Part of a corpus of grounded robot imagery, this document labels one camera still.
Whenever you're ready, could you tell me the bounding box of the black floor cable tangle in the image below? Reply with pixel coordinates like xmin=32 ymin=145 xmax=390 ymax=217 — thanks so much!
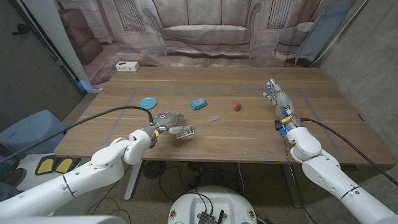
xmin=157 ymin=161 xmax=239 ymax=203

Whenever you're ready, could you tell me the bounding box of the black door handle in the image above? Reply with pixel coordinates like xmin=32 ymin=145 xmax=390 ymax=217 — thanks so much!
xmin=12 ymin=23 xmax=32 ymax=35

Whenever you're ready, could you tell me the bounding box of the black round fan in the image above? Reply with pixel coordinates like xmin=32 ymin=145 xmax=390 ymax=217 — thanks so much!
xmin=142 ymin=160 xmax=168 ymax=180

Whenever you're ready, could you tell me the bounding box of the white pocket calculator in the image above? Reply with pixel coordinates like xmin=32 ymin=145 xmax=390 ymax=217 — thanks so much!
xmin=175 ymin=129 xmax=196 ymax=140

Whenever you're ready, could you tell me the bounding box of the white table leg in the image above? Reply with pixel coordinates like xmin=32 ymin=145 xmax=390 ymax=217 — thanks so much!
xmin=124 ymin=159 xmax=144 ymax=201

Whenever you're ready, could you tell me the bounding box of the blue plastic bin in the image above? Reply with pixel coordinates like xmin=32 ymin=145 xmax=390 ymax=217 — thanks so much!
xmin=0 ymin=109 xmax=68 ymax=158

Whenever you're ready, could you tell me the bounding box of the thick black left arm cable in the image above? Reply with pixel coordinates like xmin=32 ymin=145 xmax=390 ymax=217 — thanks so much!
xmin=0 ymin=106 xmax=155 ymax=164

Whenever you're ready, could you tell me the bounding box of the blue round plate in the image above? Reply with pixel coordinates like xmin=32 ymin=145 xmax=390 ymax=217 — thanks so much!
xmin=138 ymin=96 xmax=158 ymax=110

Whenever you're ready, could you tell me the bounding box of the white power strip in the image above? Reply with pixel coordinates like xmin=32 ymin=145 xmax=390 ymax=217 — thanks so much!
xmin=115 ymin=61 xmax=140 ymax=73

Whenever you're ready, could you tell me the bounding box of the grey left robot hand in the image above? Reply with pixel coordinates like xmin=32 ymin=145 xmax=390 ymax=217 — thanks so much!
xmin=151 ymin=112 xmax=198 ymax=138

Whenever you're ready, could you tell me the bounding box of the yellow foot pedal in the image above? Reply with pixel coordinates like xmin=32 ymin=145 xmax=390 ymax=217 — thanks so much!
xmin=55 ymin=157 xmax=83 ymax=175
xmin=34 ymin=156 xmax=60 ymax=176

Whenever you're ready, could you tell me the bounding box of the printed sofa room backdrop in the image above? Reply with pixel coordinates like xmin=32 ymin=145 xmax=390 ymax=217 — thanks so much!
xmin=55 ymin=0 xmax=368 ymax=86

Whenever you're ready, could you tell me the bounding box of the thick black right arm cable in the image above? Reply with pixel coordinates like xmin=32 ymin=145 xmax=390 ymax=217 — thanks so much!
xmin=299 ymin=117 xmax=398 ymax=187

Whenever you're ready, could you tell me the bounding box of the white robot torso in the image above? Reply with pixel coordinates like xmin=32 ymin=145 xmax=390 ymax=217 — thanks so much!
xmin=167 ymin=185 xmax=258 ymax=224

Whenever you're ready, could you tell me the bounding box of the person in blue jeans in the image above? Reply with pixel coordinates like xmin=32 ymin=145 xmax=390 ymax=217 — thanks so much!
xmin=0 ymin=182 xmax=22 ymax=202

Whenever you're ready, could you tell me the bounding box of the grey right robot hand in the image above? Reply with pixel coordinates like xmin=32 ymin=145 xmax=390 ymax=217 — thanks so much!
xmin=262 ymin=77 xmax=295 ymax=119

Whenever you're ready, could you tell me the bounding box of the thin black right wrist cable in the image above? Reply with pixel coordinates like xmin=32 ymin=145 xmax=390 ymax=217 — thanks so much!
xmin=283 ymin=136 xmax=294 ymax=163

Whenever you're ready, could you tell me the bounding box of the grey table leg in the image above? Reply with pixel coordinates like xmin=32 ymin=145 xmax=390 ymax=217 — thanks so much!
xmin=282 ymin=163 xmax=303 ymax=209

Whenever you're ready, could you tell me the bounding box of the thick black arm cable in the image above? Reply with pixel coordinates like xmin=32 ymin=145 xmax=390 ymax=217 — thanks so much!
xmin=299 ymin=117 xmax=398 ymax=187
xmin=0 ymin=106 xmax=155 ymax=164

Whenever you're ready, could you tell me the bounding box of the black antenna module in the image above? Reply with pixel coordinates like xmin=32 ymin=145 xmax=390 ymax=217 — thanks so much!
xmin=197 ymin=209 xmax=225 ymax=224

